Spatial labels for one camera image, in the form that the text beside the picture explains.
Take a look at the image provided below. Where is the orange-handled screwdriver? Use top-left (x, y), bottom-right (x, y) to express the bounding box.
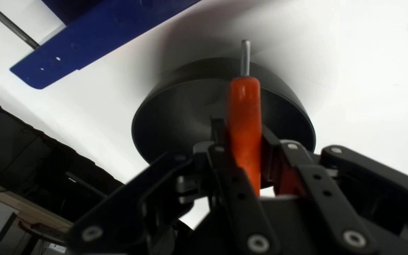
top-left (225, 39), bottom-right (305, 199)

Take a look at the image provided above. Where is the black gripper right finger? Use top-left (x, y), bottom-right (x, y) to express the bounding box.
top-left (259, 127), bottom-right (408, 255)

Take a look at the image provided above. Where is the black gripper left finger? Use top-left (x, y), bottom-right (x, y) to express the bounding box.
top-left (65, 118), bottom-right (281, 255)

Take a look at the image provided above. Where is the blue wrench holder stand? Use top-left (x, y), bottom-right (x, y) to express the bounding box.
top-left (0, 0), bottom-right (201, 91)

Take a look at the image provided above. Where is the black bowl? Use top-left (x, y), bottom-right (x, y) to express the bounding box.
top-left (130, 57), bottom-right (318, 168)

